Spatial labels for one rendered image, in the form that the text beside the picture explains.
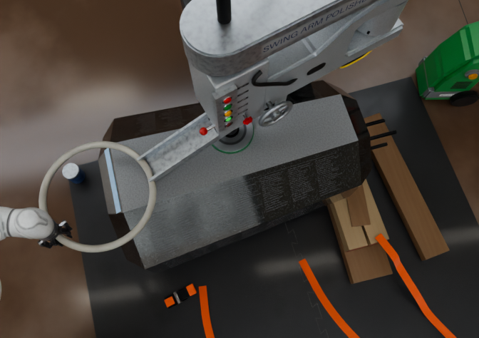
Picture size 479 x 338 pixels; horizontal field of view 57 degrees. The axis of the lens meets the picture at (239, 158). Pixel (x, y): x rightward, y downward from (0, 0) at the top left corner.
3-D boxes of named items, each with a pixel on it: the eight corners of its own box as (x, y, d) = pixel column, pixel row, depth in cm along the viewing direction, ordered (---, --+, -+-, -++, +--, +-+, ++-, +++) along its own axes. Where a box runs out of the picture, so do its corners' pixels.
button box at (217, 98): (234, 117, 166) (233, 81, 139) (237, 123, 166) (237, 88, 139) (215, 127, 165) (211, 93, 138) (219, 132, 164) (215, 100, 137)
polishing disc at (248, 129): (260, 120, 208) (260, 118, 207) (241, 159, 202) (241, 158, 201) (219, 103, 211) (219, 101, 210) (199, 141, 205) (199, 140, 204)
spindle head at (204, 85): (269, 58, 189) (278, -12, 146) (296, 99, 183) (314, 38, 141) (194, 97, 183) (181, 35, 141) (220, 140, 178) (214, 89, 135)
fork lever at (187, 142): (266, 66, 191) (264, 62, 186) (290, 102, 186) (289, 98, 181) (137, 153, 199) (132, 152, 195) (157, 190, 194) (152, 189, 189)
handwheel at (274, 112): (279, 96, 181) (282, 78, 166) (291, 115, 178) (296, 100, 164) (246, 113, 178) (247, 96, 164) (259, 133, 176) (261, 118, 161)
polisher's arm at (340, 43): (365, 16, 200) (403, -71, 153) (395, 55, 194) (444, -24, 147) (222, 89, 189) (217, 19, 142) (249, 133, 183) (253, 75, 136)
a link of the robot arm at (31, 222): (58, 213, 169) (23, 211, 169) (44, 203, 155) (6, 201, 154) (53, 242, 166) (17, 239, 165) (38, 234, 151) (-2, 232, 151)
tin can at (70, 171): (75, 187, 283) (67, 181, 270) (66, 175, 285) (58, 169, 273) (88, 177, 285) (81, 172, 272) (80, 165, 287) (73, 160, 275)
